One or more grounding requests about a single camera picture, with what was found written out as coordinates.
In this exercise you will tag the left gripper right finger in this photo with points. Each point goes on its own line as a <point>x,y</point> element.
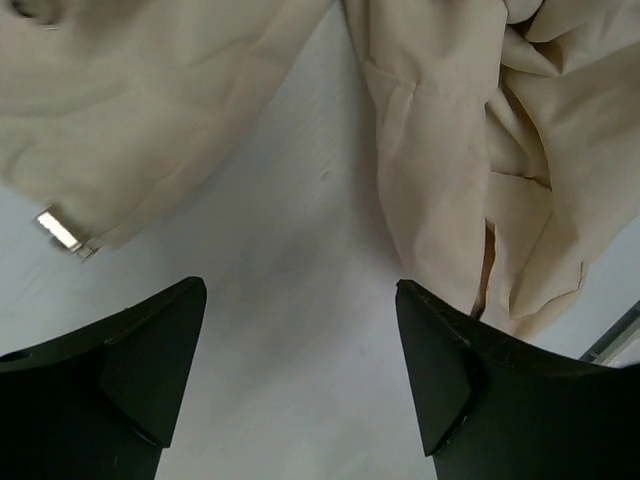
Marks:
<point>490,406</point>

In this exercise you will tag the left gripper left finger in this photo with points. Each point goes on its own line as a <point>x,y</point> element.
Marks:
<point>102,402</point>

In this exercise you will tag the beige trousers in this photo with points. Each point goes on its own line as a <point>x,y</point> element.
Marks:
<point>507,132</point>

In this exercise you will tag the aluminium frame rail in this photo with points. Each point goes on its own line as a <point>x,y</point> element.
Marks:
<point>619,345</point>

